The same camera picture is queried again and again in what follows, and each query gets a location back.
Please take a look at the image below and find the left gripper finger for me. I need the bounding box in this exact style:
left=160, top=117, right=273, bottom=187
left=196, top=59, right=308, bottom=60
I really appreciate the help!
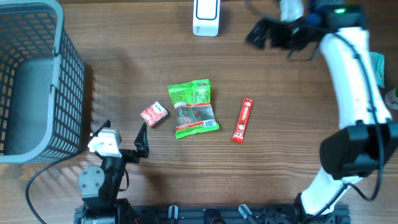
left=90, top=119, right=111, bottom=139
left=134, top=123, right=149, bottom=158

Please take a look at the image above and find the small red snack packet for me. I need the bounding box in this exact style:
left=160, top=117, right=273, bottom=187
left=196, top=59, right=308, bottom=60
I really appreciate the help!
left=140, top=101, right=169, bottom=128

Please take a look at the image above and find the green snack packet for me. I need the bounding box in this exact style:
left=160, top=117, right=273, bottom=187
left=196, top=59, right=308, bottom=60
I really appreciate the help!
left=168, top=79, right=220, bottom=139

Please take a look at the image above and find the red Nescafe sachet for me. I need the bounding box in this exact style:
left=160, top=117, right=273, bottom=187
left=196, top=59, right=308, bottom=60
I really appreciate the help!
left=232, top=98, right=254, bottom=144

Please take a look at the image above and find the teal white tissue packet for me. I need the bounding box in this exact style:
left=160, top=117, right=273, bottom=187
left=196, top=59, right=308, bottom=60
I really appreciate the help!
left=369, top=52, right=385, bottom=88

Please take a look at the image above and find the green lid jar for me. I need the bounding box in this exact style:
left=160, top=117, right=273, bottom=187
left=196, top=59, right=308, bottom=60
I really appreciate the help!
left=384, top=87, right=398, bottom=110

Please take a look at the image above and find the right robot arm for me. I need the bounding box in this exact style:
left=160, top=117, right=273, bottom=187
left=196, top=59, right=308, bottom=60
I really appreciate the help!
left=239, top=1, right=397, bottom=223

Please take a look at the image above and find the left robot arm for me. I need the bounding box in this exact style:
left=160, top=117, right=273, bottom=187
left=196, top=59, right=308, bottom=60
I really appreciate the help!
left=73, top=120, right=149, bottom=224

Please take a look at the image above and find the white barcode scanner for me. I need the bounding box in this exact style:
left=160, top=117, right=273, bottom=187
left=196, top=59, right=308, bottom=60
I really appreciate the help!
left=193, top=0, right=221, bottom=37

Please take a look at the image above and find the grey plastic shopping basket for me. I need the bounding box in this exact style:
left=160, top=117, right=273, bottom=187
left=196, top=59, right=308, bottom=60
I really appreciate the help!
left=1, top=0, right=86, bottom=164

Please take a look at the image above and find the left camera cable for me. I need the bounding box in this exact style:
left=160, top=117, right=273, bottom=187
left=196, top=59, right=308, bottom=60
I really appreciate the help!
left=25, top=149, right=88, bottom=224

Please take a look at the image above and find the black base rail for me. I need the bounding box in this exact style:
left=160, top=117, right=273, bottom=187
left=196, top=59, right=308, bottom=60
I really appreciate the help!
left=73, top=198, right=351, bottom=224

